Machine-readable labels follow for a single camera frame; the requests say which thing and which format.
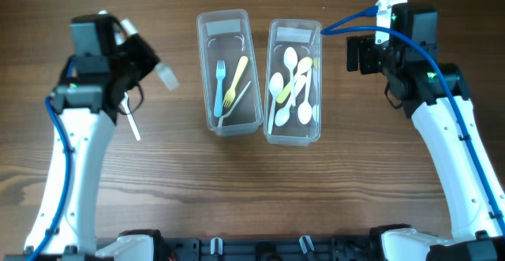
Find white fork slim handle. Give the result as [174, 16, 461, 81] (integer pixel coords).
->
[120, 19, 178, 91]

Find yellow plastic spoon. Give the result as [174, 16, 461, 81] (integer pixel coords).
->
[276, 57, 312, 103]

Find white fork bluish handle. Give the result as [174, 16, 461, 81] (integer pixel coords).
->
[214, 60, 226, 117]

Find white spoon long handle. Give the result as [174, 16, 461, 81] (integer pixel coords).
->
[267, 73, 284, 134]

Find white spoon wide handle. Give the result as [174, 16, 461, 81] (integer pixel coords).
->
[275, 75, 307, 127]

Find yellow plastic fork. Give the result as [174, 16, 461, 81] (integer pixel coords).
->
[223, 56, 249, 108]

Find thin white fork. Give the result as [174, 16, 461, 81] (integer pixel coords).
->
[218, 81, 251, 127]

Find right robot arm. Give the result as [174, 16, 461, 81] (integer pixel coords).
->
[347, 0, 504, 260]

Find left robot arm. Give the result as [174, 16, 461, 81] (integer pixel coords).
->
[5, 11, 178, 260]

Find right clear plastic container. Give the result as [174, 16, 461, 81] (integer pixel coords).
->
[264, 19, 322, 146]

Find clear plastic container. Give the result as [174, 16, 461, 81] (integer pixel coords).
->
[196, 9, 263, 136]
[264, 19, 322, 146]

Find left clear plastic container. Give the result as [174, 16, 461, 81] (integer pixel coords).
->
[196, 9, 263, 136]

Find white fork far left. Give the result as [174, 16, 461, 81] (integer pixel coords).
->
[121, 91, 141, 141]

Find right blue cable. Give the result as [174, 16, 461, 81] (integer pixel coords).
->
[320, 6, 505, 234]

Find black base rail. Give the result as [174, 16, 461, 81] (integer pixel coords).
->
[165, 235, 374, 261]

